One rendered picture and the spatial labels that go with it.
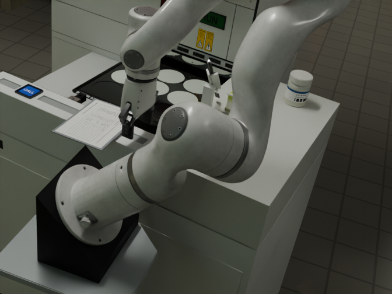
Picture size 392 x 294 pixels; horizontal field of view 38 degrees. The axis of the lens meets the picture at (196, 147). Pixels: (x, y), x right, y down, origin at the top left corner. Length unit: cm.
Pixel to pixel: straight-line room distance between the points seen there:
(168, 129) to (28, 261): 51
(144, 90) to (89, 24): 87
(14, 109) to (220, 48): 71
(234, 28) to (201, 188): 68
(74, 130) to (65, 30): 87
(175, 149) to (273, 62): 24
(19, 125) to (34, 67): 223
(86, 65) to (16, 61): 187
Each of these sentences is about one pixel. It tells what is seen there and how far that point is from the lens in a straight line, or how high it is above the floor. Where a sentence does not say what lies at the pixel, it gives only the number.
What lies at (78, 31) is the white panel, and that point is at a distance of 227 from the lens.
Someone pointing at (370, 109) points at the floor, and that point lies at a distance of 409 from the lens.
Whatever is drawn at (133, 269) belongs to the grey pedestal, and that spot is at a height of 82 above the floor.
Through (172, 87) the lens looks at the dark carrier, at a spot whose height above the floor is 90.
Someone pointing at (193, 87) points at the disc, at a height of 90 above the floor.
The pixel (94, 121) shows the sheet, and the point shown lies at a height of 97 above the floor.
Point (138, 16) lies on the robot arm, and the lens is 131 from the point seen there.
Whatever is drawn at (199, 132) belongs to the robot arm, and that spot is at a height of 127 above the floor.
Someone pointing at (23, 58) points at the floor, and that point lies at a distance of 402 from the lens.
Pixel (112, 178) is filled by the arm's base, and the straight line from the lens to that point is 117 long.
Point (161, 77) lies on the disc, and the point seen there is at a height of 90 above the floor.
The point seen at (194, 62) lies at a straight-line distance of 200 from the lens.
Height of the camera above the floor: 179
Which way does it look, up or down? 34 degrees down
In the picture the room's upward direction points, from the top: 10 degrees clockwise
